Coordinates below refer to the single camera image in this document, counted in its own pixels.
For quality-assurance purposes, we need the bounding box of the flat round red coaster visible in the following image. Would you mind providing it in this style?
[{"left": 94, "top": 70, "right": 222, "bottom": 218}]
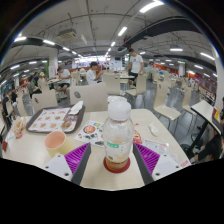
[{"left": 102, "top": 156, "right": 132, "bottom": 174}]

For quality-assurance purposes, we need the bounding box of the clear tea bottle white cap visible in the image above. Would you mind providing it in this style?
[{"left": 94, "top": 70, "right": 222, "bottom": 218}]
[{"left": 101, "top": 99, "right": 135, "bottom": 172}]

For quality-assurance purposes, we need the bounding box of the group of beige chairs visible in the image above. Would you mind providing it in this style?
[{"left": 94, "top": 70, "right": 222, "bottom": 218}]
[{"left": 3, "top": 68, "right": 209, "bottom": 134}]

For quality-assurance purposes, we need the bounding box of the white paper napkin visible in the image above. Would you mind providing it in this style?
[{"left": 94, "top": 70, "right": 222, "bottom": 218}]
[{"left": 67, "top": 100, "right": 84, "bottom": 116}]

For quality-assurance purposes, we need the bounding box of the group of ceiling lights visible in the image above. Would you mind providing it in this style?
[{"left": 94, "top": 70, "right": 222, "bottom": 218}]
[{"left": 0, "top": 0, "right": 218, "bottom": 84}]

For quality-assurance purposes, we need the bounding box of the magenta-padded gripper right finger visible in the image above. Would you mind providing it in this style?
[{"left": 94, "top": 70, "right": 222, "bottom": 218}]
[{"left": 132, "top": 142, "right": 183, "bottom": 186}]

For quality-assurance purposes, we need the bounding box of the printed paper tray liner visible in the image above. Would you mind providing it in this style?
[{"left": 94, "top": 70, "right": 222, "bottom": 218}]
[{"left": 29, "top": 107, "right": 72, "bottom": 133}]

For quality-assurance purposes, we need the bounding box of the person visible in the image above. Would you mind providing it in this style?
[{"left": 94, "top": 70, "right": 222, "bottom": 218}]
[
  {"left": 189, "top": 98, "right": 224, "bottom": 164},
  {"left": 85, "top": 61, "right": 104, "bottom": 85},
  {"left": 56, "top": 67, "right": 72, "bottom": 94},
  {"left": 128, "top": 48, "right": 145, "bottom": 87},
  {"left": 1, "top": 90, "right": 15, "bottom": 118},
  {"left": 38, "top": 71, "right": 48, "bottom": 88},
  {"left": 28, "top": 78, "right": 40, "bottom": 98}
]

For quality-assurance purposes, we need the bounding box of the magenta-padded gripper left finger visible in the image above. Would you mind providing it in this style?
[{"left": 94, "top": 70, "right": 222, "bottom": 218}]
[{"left": 42, "top": 142, "right": 92, "bottom": 187}]

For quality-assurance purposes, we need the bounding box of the white printed paper card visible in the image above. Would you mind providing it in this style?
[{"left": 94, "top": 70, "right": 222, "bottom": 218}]
[{"left": 142, "top": 138, "right": 170, "bottom": 155}]

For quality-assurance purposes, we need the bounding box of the beige chair with round hole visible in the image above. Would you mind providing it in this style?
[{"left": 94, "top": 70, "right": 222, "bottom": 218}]
[
  {"left": 31, "top": 89, "right": 59, "bottom": 114},
  {"left": 69, "top": 82, "right": 109, "bottom": 113}
]

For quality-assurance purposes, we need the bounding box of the yellow mug pink inside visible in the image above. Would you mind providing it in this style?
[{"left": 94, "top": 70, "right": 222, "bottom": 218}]
[{"left": 43, "top": 129, "right": 76, "bottom": 158}]

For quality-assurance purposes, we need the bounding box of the crumpled white tissue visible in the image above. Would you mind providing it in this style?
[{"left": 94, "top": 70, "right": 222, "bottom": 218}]
[{"left": 148, "top": 122, "right": 160, "bottom": 137}]

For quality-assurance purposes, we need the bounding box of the dark brown food tray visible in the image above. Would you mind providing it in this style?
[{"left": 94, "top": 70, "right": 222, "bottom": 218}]
[{"left": 25, "top": 104, "right": 87, "bottom": 134}]

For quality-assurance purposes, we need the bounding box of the ceiling air conditioner unit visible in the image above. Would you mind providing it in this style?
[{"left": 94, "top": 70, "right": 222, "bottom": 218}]
[{"left": 57, "top": 28, "right": 78, "bottom": 41}]

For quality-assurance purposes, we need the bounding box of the colourful printed paper flyer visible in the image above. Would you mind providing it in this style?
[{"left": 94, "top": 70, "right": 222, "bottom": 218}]
[{"left": 73, "top": 119, "right": 106, "bottom": 148}]

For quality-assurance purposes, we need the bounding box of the small red paper leaflet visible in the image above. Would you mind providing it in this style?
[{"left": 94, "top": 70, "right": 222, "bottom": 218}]
[{"left": 133, "top": 123, "right": 144, "bottom": 145}]

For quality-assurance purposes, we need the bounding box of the clear plastic bag with food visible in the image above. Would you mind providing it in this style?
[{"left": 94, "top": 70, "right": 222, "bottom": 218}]
[{"left": 11, "top": 116, "right": 28, "bottom": 139}]

